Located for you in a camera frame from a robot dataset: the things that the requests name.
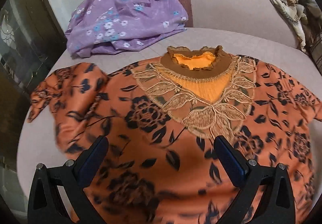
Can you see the beige floral crumpled cloth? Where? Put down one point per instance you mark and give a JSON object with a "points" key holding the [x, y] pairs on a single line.
{"points": [[304, 16]]}

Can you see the wooden glass panel door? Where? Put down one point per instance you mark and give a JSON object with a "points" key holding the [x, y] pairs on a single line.
{"points": [[31, 43]]}

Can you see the orange black floral blouse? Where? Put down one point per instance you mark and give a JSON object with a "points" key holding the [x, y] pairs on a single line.
{"points": [[176, 133]]}

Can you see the purple floral garment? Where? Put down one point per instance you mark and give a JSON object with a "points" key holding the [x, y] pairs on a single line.
{"points": [[113, 26]]}

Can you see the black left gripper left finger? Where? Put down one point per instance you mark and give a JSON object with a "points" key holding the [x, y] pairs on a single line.
{"points": [[45, 204]]}

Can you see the striped brown cushion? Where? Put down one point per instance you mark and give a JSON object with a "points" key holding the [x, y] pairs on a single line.
{"points": [[316, 52]]}

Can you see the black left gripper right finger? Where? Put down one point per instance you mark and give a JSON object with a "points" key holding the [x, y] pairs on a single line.
{"points": [[277, 201]]}

